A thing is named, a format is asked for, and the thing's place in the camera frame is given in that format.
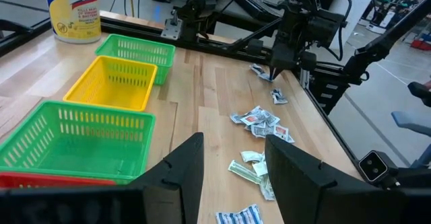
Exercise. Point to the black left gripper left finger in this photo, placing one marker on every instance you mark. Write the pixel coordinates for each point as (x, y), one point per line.
(178, 183)

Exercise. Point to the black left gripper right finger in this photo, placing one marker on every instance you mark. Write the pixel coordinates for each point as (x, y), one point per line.
(296, 183)

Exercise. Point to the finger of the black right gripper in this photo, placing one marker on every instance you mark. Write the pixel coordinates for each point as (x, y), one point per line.
(279, 71)
(273, 72)

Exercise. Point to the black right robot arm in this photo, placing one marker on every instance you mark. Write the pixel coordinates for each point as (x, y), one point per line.
(198, 2)

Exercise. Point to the green plastic basket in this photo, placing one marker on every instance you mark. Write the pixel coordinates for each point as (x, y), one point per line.
(141, 49)
(84, 150)

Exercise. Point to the black metal bar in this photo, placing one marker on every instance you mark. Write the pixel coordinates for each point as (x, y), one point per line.
(387, 39)

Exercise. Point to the silver mounting plate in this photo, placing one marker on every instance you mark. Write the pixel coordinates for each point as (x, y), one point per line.
(171, 29)

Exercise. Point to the yellow plastic basket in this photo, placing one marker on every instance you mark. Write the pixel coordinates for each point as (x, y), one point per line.
(111, 89)

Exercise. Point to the red plastic basket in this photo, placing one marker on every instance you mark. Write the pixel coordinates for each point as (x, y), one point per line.
(50, 180)

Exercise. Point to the blue grey chair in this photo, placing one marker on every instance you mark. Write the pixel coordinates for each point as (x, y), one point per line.
(414, 124)

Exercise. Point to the red bin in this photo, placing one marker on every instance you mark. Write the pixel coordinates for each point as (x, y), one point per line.
(421, 45)

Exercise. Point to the black chair armrest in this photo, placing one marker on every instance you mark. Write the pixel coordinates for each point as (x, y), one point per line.
(419, 93)

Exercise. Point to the Lysol wipes canister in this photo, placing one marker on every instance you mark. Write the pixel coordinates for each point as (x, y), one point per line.
(74, 15)

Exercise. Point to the black table-level camera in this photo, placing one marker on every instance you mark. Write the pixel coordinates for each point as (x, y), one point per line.
(373, 167)

